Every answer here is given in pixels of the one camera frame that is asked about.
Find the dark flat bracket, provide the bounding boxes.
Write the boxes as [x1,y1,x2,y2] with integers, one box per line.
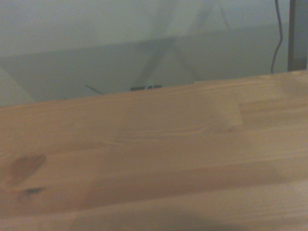
[130,84,162,91]

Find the grey camera cable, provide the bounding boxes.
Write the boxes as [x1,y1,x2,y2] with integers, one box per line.
[270,0,284,74]

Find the black camera stand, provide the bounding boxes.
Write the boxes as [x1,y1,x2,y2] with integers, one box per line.
[287,0,308,72]

